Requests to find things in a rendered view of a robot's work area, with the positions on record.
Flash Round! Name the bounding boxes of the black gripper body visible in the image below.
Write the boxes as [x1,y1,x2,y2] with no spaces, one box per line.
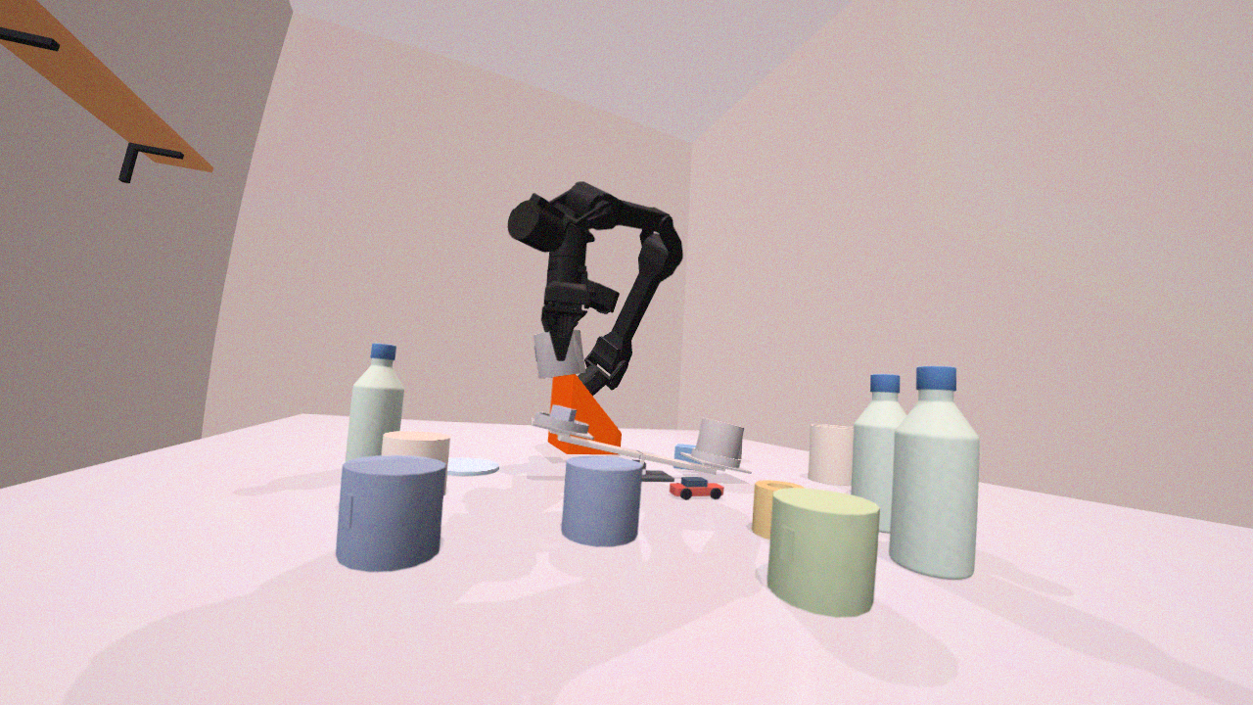
[541,255,591,321]

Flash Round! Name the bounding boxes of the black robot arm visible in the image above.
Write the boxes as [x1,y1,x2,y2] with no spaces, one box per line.
[507,182,682,396]

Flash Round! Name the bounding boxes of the red toy car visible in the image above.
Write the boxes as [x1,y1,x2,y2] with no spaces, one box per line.
[669,477,724,500]

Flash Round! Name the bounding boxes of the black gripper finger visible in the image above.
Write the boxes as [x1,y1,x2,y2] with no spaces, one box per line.
[544,306,586,361]
[543,319,579,332]

